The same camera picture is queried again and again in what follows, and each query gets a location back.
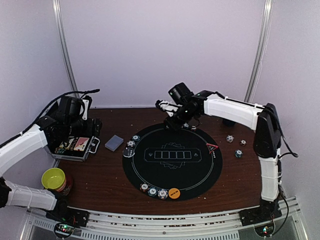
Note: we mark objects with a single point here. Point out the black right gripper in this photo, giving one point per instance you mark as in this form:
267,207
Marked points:
174,125

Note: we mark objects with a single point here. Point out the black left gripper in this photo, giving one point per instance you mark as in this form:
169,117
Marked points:
89,131

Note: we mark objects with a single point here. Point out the grey card deck box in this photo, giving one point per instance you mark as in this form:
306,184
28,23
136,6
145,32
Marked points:
113,143

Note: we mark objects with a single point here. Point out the red triangular all-in marker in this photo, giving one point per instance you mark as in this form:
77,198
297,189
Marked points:
211,147

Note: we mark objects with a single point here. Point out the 10 chips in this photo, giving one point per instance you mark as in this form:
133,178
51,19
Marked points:
131,143
162,194

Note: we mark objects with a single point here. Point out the blue white 10 chip stack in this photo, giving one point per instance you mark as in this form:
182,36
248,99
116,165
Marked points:
230,138

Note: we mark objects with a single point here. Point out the green blue 50 chip stack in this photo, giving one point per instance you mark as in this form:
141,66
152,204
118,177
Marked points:
238,153

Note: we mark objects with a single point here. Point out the orange big blind button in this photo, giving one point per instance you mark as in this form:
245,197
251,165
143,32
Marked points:
174,193

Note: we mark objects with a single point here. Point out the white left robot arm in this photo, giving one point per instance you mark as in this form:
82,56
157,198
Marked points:
17,148

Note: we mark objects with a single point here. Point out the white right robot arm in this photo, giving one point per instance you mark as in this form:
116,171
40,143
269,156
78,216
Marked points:
261,119

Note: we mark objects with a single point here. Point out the aluminium poker case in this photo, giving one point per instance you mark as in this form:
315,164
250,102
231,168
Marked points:
76,148

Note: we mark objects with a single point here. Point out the round black poker mat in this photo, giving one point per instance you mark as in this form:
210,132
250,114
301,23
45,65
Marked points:
166,159

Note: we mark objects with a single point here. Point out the dark blue mug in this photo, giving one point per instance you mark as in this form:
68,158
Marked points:
228,123

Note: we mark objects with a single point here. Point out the clear round dealer button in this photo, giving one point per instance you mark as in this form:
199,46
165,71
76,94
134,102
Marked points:
128,152

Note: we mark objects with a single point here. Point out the red black 100 chip stack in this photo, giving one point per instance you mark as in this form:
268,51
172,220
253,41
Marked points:
242,142

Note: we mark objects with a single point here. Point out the yellow-green bowl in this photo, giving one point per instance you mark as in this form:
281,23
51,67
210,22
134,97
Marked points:
54,179

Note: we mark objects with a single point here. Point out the aluminium front rail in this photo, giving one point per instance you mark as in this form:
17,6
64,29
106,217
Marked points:
223,225

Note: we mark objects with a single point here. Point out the left aluminium frame post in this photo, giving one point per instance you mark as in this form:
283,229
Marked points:
63,43

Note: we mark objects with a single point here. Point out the aluminium frame post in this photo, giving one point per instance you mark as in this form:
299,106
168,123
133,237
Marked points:
260,50
63,43

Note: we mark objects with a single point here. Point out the right aluminium frame post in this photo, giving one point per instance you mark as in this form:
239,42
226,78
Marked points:
260,50

